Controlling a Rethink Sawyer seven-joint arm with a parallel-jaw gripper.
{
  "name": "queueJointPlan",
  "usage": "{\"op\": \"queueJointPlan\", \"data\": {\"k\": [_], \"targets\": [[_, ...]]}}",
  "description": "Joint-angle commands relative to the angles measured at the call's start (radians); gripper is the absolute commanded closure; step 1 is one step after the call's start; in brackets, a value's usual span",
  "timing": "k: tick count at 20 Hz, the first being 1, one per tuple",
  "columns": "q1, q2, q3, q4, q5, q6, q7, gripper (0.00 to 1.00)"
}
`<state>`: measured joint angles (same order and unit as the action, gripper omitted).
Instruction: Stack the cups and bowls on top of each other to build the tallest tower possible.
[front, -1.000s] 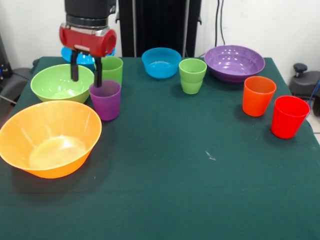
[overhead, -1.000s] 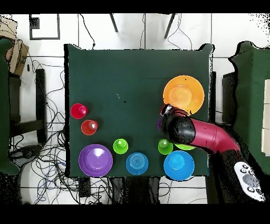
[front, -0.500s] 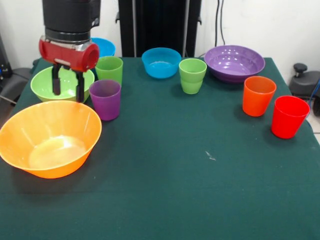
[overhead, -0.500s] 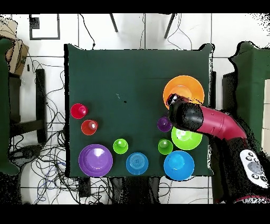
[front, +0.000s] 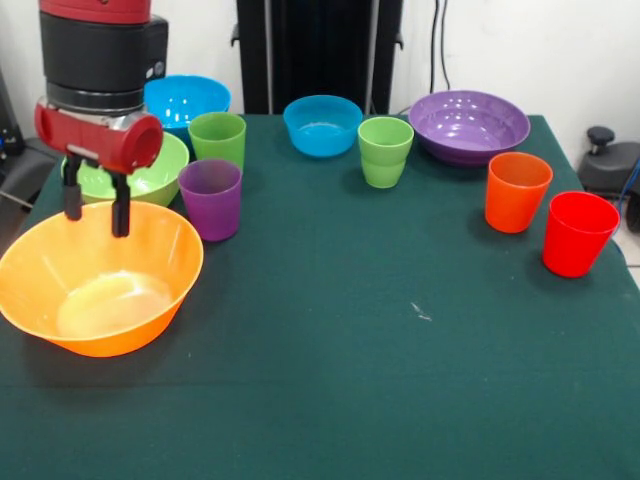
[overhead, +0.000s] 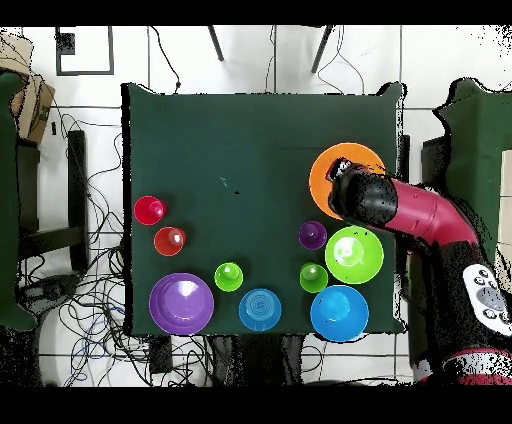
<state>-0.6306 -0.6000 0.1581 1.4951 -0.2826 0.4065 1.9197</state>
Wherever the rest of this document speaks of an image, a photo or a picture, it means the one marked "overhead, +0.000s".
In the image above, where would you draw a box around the orange bowl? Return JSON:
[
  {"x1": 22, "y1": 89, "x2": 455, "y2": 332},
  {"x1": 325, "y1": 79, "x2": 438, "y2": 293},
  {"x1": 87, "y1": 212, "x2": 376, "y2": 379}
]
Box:
[{"x1": 308, "y1": 142, "x2": 387, "y2": 222}]

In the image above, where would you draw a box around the purple cup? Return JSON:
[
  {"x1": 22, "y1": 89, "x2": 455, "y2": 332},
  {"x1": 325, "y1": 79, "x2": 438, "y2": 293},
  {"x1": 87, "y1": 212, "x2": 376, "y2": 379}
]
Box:
[{"x1": 297, "y1": 220, "x2": 328, "y2": 252}]

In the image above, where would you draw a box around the green bowl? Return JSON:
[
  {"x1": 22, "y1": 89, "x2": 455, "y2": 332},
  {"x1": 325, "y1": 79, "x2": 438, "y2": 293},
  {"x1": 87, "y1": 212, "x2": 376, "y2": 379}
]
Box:
[{"x1": 324, "y1": 225, "x2": 385, "y2": 286}]

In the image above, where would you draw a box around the dark green table cloth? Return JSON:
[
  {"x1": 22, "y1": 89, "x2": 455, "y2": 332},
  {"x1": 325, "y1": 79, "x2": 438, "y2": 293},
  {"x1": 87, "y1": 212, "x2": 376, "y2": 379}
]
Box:
[{"x1": 121, "y1": 81, "x2": 407, "y2": 337}]

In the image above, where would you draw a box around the plain green cup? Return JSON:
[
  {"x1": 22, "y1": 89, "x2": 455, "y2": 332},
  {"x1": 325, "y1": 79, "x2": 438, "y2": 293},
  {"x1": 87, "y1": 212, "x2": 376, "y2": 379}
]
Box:
[{"x1": 298, "y1": 262, "x2": 330, "y2": 294}]

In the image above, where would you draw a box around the black tripod leg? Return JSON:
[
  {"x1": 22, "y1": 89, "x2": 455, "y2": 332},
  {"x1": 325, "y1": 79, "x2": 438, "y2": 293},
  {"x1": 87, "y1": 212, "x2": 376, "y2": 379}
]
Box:
[
  {"x1": 310, "y1": 25, "x2": 334, "y2": 74},
  {"x1": 206, "y1": 25, "x2": 225, "y2": 62}
]

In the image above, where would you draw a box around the green cloth covered side table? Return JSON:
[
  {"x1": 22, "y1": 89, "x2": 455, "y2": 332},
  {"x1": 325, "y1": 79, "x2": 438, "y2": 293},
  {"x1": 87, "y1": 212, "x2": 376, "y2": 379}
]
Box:
[
  {"x1": 0, "y1": 71, "x2": 39, "y2": 333},
  {"x1": 433, "y1": 77, "x2": 512, "y2": 261}
]

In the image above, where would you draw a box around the large blue bowl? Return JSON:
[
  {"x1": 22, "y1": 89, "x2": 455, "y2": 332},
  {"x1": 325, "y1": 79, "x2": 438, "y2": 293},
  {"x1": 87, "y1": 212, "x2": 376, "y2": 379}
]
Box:
[{"x1": 309, "y1": 284, "x2": 370, "y2": 343}]

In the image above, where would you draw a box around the stepped green cup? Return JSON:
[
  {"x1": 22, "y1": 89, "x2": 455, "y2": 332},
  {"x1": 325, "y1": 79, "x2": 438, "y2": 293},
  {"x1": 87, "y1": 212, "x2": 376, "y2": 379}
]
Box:
[{"x1": 213, "y1": 261, "x2": 244, "y2": 293}]

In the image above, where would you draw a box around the small blue bowl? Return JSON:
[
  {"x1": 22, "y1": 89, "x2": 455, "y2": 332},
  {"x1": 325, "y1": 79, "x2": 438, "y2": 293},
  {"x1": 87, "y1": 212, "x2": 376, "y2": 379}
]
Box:
[{"x1": 238, "y1": 288, "x2": 283, "y2": 333}]

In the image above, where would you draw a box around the orange cup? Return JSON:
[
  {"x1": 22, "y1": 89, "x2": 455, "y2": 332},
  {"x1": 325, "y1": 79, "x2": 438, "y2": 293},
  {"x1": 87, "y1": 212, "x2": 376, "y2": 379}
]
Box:
[{"x1": 153, "y1": 226, "x2": 188, "y2": 258}]

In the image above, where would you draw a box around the red cup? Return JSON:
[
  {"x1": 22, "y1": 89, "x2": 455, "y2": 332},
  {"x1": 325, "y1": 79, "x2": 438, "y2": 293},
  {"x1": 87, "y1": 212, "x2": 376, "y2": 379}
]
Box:
[{"x1": 132, "y1": 195, "x2": 168, "y2": 227}]

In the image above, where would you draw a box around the purple bowl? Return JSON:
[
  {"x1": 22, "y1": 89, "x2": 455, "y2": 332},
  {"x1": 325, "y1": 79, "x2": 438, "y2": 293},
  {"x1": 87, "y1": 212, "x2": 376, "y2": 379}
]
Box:
[{"x1": 148, "y1": 272, "x2": 216, "y2": 336}]

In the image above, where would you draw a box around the black power adapter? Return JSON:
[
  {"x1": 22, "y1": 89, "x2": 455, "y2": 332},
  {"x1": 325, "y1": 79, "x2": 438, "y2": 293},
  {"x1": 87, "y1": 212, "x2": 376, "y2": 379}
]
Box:
[{"x1": 148, "y1": 335, "x2": 174, "y2": 375}]

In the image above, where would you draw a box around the cardboard box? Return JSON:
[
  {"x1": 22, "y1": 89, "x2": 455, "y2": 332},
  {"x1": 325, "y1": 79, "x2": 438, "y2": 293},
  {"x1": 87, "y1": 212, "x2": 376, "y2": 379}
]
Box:
[{"x1": 0, "y1": 33, "x2": 56, "y2": 145}]

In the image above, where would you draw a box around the grey base with knob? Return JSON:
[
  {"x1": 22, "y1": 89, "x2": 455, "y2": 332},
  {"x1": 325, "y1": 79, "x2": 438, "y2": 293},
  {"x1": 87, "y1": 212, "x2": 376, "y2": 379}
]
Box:
[{"x1": 21, "y1": 273, "x2": 81, "y2": 317}]

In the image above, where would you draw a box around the black stand frame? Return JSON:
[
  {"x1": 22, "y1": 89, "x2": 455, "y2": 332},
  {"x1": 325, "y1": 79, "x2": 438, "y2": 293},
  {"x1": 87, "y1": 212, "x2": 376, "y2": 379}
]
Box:
[
  {"x1": 15, "y1": 129, "x2": 90, "y2": 273},
  {"x1": 397, "y1": 134, "x2": 448, "y2": 189}
]

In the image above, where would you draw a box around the black cable with plug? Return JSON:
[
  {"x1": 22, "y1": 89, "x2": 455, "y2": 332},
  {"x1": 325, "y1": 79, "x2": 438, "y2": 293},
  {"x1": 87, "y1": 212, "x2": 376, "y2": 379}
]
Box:
[{"x1": 148, "y1": 25, "x2": 182, "y2": 92}]

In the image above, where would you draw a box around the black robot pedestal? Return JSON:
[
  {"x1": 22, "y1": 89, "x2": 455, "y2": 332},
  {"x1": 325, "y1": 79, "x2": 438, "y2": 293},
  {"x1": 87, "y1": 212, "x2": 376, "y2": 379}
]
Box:
[{"x1": 211, "y1": 334, "x2": 305, "y2": 387}]

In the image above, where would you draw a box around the tangle of black cables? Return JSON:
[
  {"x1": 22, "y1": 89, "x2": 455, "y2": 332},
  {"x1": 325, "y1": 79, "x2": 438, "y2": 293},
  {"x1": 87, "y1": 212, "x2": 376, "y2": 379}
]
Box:
[{"x1": 15, "y1": 113, "x2": 209, "y2": 387}]

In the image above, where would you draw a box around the black square floor frame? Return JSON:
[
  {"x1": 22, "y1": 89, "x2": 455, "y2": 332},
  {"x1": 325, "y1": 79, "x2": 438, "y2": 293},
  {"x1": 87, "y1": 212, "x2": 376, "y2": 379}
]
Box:
[{"x1": 54, "y1": 25, "x2": 115, "y2": 76}]

